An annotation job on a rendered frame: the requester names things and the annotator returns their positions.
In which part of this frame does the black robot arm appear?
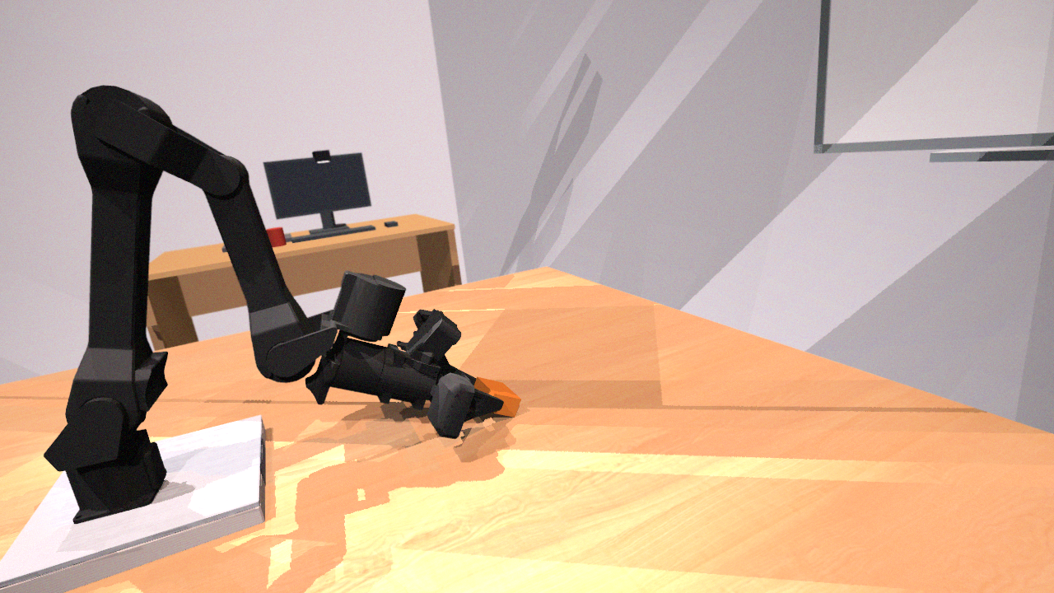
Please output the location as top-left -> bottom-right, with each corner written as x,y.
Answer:
43,85 -> 406,523

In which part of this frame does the orange block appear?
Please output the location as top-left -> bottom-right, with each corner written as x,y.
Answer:
474,377 -> 521,418

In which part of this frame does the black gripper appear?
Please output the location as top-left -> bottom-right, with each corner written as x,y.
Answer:
370,343 -> 504,439

